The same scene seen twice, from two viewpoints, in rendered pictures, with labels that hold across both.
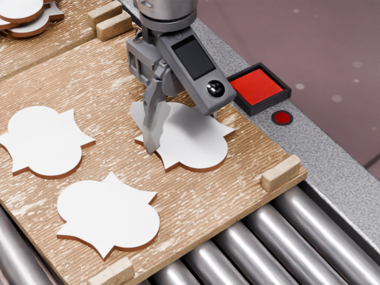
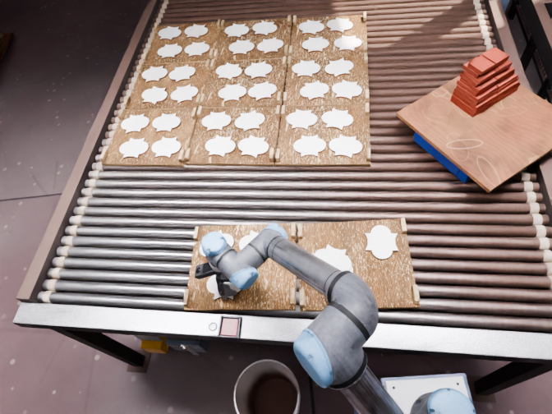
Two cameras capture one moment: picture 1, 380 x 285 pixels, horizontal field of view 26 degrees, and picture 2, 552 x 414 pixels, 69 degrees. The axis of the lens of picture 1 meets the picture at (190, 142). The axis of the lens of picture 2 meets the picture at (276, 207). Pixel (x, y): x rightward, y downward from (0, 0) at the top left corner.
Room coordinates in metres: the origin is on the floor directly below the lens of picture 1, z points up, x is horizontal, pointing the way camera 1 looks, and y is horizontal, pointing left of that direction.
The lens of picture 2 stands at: (1.42, -0.18, 2.32)
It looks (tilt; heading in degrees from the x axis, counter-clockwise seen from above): 57 degrees down; 141
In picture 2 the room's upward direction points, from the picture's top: 13 degrees counter-clockwise
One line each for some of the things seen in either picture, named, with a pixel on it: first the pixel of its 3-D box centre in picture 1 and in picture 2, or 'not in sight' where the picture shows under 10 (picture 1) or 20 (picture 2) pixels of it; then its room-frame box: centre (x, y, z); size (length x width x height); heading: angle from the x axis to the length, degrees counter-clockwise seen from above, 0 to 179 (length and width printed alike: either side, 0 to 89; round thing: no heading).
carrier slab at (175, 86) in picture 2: not in sight; (168, 84); (-0.23, 0.64, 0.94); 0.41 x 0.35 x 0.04; 34
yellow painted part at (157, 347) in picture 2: not in sight; (149, 336); (0.60, -0.32, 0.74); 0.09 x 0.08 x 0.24; 34
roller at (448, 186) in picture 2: not in sight; (292, 185); (0.70, 0.52, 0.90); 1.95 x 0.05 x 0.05; 34
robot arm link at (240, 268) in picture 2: not in sight; (241, 266); (0.93, 0.04, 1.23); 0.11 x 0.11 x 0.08; 84
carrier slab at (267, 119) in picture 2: not in sight; (234, 133); (0.31, 0.58, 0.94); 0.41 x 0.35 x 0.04; 33
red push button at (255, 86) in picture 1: (255, 89); (230, 327); (0.91, -0.10, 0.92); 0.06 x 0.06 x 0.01; 34
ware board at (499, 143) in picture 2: not in sight; (485, 120); (1.22, 1.16, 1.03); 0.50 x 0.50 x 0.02; 72
